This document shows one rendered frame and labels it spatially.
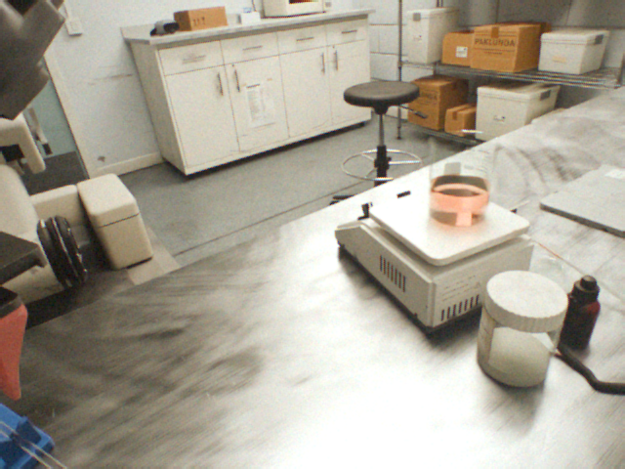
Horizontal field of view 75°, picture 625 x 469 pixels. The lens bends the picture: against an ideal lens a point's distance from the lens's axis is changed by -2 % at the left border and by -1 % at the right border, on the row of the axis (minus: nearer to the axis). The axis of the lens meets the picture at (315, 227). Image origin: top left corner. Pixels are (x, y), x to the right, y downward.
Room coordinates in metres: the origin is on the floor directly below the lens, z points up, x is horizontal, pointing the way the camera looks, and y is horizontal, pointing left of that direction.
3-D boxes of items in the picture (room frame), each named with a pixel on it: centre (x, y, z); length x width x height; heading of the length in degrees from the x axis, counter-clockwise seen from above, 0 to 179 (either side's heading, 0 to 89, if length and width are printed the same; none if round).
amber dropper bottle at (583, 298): (0.27, -0.23, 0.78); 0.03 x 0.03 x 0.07
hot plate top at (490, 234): (0.37, -0.13, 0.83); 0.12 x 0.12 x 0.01; 22
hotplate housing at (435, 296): (0.39, -0.12, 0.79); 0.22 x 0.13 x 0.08; 22
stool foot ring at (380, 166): (1.90, -0.35, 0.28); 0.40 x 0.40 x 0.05
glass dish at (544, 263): (0.38, -0.25, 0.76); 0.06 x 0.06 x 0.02
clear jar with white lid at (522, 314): (0.25, -0.16, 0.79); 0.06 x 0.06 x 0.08
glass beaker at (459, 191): (0.36, -0.15, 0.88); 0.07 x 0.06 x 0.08; 38
